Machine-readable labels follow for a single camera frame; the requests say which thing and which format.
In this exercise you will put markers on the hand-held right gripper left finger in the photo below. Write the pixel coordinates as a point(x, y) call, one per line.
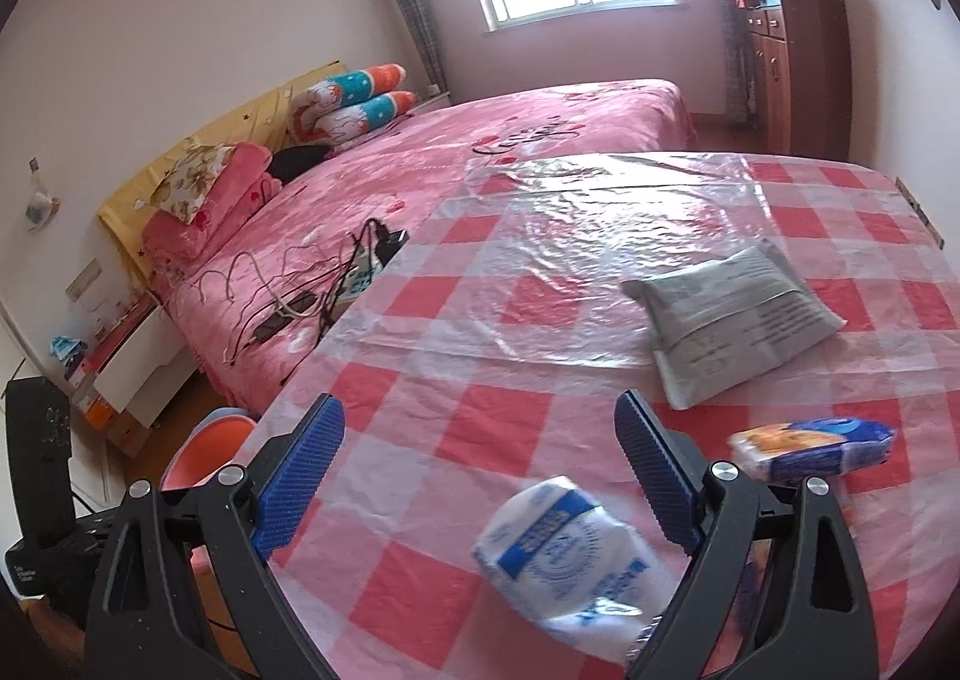
point(300, 462)

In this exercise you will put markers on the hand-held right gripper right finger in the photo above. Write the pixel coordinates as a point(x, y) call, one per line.
point(660, 477)

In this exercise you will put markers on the white blue packet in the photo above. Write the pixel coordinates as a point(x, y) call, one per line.
point(555, 552)

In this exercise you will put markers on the orange cardboard box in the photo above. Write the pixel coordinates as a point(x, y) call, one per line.
point(101, 414)

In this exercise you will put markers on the orange plastic chair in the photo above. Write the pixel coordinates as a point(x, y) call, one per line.
point(210, 455)

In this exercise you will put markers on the small blue packet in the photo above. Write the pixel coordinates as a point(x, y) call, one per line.
point(67, 350)

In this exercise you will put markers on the white nightstand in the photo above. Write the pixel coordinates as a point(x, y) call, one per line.
point(139, 369)

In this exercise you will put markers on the red flat box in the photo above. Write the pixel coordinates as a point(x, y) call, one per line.
point(112, 342)

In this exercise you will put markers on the black power bank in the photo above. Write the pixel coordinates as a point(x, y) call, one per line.
point(285, 316)

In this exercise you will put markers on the blue orange packet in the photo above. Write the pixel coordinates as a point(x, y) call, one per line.
point(817, 451)

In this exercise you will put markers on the grey printed packet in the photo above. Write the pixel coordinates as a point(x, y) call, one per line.
point(735, 320)

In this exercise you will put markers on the checkered plastic tablecloth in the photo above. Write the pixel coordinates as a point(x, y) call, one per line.
point(525, 365)

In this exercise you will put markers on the white blue power strip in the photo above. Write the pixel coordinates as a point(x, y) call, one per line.
point(360, 275)

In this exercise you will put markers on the black power adapter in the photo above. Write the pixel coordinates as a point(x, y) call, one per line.
point(390, 241)

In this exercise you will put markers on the pink folded blanket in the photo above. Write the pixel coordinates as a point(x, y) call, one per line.
point(225, 200)

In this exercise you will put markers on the black cloth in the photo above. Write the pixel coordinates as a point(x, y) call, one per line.
point(300, 164)

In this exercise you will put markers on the floral pillow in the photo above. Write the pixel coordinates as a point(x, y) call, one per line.
point(191, 181)

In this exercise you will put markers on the bed with pink heart sheet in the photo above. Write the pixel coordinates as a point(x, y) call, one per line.
point(450, 147)

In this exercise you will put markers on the yellow headboard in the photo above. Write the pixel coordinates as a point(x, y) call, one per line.
point(247, 113)

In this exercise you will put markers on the cartoon print bolster pillow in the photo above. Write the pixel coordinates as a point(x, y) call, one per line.
point(360, 83)
point(367, 113)

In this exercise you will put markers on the wooden dresser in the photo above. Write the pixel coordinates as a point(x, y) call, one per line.
point(806, 72)

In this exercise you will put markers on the checked curtain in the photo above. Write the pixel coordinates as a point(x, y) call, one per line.
point(731, 50)
point(409, 12)

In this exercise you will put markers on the wall socket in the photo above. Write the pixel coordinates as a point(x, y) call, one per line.
point(82, 279)

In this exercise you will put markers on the wall hook ornament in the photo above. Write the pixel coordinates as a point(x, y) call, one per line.
point(39, 207)

